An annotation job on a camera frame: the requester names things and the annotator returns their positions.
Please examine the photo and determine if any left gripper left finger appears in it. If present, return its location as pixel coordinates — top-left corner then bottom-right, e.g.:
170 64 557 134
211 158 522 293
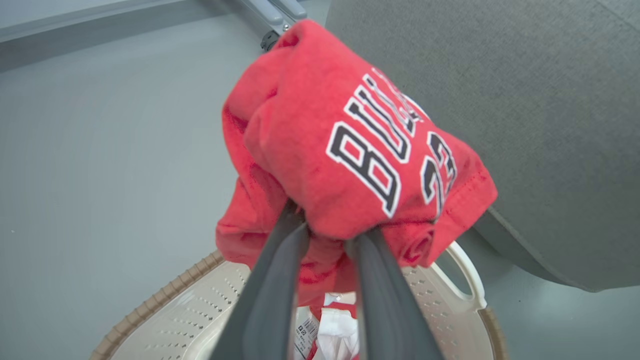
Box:
210 200 311 360

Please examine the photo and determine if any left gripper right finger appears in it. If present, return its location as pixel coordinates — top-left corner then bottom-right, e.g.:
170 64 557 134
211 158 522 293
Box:
345 228 445 360

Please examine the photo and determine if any white garment with red trim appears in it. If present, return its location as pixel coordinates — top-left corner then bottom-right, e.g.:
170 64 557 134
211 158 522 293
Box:
292 292 361 360

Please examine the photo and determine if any red Bulls shirt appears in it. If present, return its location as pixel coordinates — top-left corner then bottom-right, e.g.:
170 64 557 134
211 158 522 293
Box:
215 19 499 307

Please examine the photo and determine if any cream perforated laundry basket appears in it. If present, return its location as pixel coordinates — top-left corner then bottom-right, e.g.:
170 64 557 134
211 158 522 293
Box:
90 241 508 360

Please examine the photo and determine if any grey fabric ottoman seat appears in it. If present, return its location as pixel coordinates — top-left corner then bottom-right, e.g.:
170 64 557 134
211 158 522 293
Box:
325 0 640 293

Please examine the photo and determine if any black caster wheel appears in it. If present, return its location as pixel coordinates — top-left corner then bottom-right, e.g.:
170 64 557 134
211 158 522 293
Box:
259 31 280 53

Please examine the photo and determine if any grey wheeled stand leg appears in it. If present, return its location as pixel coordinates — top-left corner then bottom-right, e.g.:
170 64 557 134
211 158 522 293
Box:
235 0 308 38

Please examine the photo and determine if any white partition panel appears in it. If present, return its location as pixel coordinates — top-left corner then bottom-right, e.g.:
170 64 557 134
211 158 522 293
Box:
0 0 241 73

